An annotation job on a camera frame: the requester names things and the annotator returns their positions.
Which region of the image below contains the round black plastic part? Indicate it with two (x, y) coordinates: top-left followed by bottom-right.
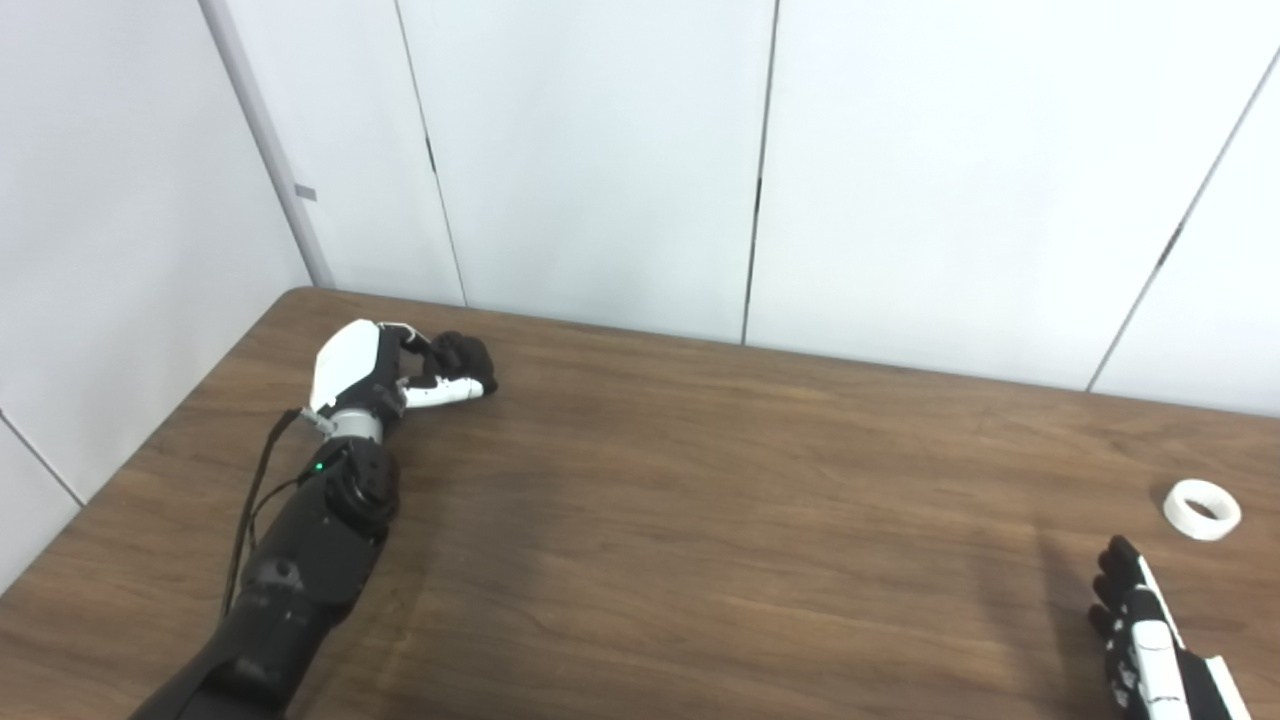
(432, 332), (498, 393)

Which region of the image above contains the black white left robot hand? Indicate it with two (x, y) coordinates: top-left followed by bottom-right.
(308, 320), (498, 417)

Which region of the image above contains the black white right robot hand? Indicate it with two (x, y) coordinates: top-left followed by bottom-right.
(1088, 535), (1253, 720)

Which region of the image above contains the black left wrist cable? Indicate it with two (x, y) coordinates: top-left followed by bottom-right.
(220, 408), (307, 617)

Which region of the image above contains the white plastic ring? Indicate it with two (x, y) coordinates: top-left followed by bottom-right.
(1163, 479), (1243, 542)

